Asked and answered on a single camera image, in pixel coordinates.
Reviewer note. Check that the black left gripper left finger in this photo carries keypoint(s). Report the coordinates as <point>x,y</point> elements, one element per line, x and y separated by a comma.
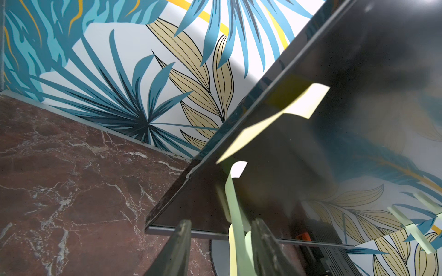
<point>173,260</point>

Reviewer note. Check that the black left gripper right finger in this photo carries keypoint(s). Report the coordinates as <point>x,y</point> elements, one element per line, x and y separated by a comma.
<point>268,257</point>

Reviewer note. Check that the edge sticky note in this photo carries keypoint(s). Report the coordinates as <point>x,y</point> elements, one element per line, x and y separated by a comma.
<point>304,106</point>
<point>240,246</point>

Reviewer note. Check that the grey round monitor stand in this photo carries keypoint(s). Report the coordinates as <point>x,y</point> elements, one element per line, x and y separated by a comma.
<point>220,255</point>

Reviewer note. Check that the black flat computer monitor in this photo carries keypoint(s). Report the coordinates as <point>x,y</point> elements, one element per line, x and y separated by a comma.
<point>373,143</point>

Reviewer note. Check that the black case with orange latches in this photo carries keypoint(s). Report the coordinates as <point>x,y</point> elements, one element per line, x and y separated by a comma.
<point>331,259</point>

